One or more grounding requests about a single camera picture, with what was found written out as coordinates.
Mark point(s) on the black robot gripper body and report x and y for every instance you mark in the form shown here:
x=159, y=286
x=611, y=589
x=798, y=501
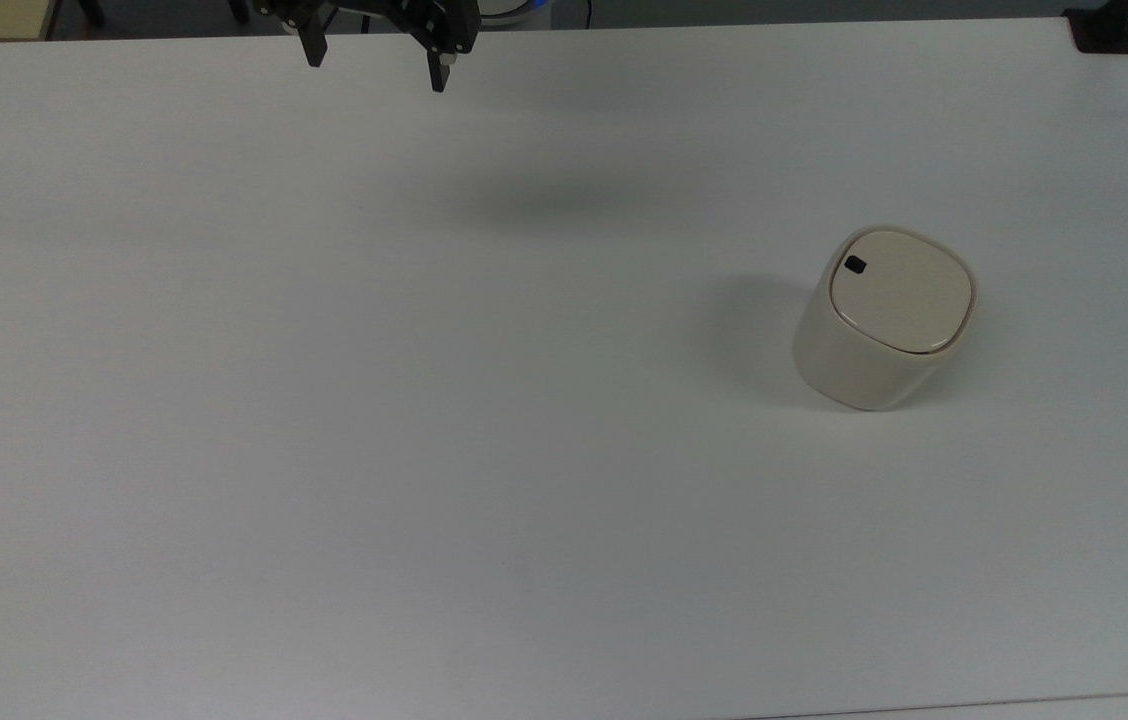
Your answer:
x=394, y=12

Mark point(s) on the black table clamp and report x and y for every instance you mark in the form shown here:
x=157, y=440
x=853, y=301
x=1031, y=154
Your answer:
x=1102, y=32

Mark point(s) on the black chair leg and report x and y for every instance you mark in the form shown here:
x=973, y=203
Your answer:
x=238, y=9
x=92, y=10

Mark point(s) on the cream plastic trash bin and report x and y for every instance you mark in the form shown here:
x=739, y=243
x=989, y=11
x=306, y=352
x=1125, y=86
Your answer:
x=849, y=360

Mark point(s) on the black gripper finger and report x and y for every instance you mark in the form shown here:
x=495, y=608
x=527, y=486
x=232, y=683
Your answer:
x=313, y=42
x=440, y=70

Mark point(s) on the cream trash bin lid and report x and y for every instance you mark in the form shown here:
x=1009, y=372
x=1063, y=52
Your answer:
x=909, y=295

